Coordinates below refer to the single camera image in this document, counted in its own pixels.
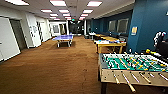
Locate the white table with colourful dishes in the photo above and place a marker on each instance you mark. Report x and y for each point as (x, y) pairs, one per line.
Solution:
(110, 43)

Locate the ceiling light panel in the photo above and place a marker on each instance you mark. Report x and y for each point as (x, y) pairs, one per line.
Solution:
(63, 11)
(53, 15)
(84, 15)
(46, 10)
(16, 2)
(66, 15)
(94, 3)
(58, 2)
(87, 11)

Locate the large white double door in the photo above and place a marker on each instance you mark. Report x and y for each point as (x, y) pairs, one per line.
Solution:
(8, 40)

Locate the white framed hallway window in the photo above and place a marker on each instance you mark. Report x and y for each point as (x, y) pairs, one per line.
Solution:
(55, 29)

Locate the foosball table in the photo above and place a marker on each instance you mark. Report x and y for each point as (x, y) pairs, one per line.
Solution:
(110, 75)

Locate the yellow wall sign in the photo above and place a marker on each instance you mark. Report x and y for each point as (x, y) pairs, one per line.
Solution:
(134, 30)

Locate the blue ping pong table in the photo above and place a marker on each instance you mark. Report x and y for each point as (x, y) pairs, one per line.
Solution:
(63, 37)

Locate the interior glass window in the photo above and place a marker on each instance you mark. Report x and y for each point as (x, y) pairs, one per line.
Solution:
(112, 26)
(122, 25)

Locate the white wall notice paper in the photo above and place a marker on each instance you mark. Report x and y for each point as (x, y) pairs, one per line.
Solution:
(34, 29)

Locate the small white table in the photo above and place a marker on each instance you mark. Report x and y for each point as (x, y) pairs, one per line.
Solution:
(92, 35)

